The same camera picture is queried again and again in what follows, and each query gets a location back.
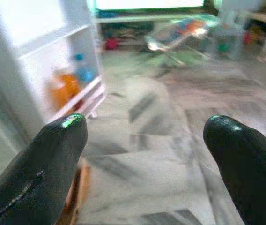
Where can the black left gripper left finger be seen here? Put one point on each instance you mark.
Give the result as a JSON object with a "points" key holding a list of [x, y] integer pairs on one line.
{"points": [[34, 175]]}

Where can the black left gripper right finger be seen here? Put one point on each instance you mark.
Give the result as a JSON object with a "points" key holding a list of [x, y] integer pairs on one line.
{"points": [[252, 175]]}

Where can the white fridge door bin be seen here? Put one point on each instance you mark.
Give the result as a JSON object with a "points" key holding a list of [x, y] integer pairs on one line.
{"points": [[88, 90]]}

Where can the white fridge door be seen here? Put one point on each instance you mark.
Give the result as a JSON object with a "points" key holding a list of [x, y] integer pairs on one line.
{"points": [[34, 61]]}

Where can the orange drink bottle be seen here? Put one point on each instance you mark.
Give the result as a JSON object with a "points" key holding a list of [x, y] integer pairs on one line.
{"points": [[64, 91]]}

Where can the blue cap plastic bottle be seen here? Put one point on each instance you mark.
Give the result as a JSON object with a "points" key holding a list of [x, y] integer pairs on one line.
{"points": [[83, 72]]}

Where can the small green object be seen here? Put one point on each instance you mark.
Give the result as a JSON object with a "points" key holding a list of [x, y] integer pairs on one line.
{"points": [[223, 47]]}

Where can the small red object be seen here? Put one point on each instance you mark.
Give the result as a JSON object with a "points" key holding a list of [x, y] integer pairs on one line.
{"points": [[112, 44]]}

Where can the bright window pane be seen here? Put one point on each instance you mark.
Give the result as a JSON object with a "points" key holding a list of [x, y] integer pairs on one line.
{"points": [[147, 3]]}

